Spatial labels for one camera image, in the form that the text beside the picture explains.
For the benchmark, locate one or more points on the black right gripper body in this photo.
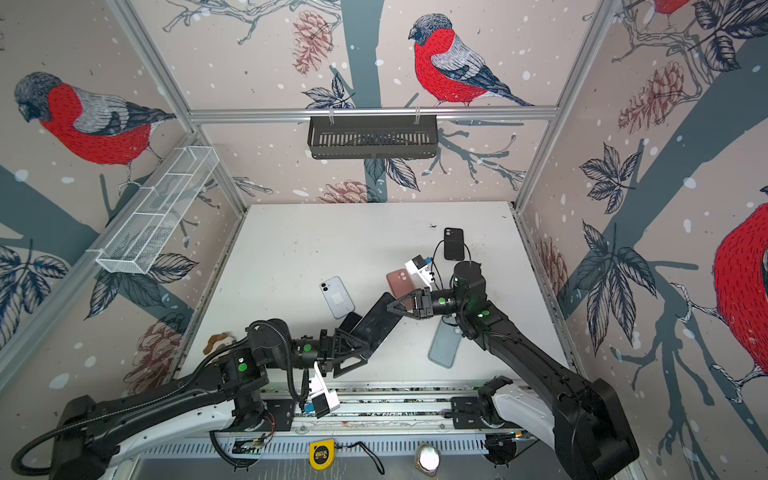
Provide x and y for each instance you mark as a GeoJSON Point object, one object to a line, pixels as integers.
{"type": "Point", "coordinates": [442, 303]}

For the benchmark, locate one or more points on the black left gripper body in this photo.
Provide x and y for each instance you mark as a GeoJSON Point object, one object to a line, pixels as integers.
{"type": "Point", "coordinates": [322, 353]}

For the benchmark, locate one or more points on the pink phone case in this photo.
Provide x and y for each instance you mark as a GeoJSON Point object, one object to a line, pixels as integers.
{"type": "Point", "coordinates": [400, 282]}

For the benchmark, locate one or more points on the black screen phone purple case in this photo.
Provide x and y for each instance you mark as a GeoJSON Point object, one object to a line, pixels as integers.
{"type": "Point", "coordinates": [375, 326]}

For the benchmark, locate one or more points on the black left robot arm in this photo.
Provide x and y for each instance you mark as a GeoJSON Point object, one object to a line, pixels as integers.
{"type": "Point", "coordinates": [223, 391]}

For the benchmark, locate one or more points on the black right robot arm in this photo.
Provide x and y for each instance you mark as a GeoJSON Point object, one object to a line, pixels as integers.
{"type": "Point", "coordinates": [582, 421]}

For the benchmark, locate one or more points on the light blue phone case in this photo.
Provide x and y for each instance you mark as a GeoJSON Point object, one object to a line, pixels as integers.
{"type": "Point", "coordinates": [445, 343]}

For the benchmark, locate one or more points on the yellow tape measure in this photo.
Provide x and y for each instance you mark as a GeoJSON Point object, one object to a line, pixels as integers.
{"type": "Point", "coordinates": [322, 454]}

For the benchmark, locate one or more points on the brown paw shaped toy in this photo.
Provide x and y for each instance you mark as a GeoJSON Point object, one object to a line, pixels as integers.
{"type": "Point", "coordinates": [217, 342]}

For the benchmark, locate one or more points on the round shiny lamp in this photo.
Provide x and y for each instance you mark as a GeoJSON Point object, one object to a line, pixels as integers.
{"type": "Point", "coordinates": [427, 459]}

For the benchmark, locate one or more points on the white phone camera up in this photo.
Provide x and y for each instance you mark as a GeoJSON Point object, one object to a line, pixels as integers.
{"type": "Point", "coordinates": [337, 297]}

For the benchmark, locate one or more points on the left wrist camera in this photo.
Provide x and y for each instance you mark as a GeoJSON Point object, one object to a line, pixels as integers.
{"type": "Point", "coordinates": [321, 401]}

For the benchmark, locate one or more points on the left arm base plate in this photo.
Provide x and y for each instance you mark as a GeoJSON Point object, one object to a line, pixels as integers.
{"type": "Point", "coordinates": [279, 414]}

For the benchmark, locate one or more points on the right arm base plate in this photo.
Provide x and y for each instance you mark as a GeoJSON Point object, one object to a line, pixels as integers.
{"type": "Point", "coordinates": [476, 413]}

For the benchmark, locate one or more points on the black wire wall basket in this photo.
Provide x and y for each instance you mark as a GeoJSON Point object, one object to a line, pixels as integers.
{"type": "Point", "coordinates": [373, 137]}

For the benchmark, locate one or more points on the white mesh wall shelf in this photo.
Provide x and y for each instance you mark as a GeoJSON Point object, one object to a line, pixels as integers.
{"type": "Point", "coordinates": [141, 238]}

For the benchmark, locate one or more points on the horizontal aluminium rail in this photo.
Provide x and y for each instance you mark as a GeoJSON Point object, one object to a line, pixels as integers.
{"type": "Point", "coordinates": [232, 116]}

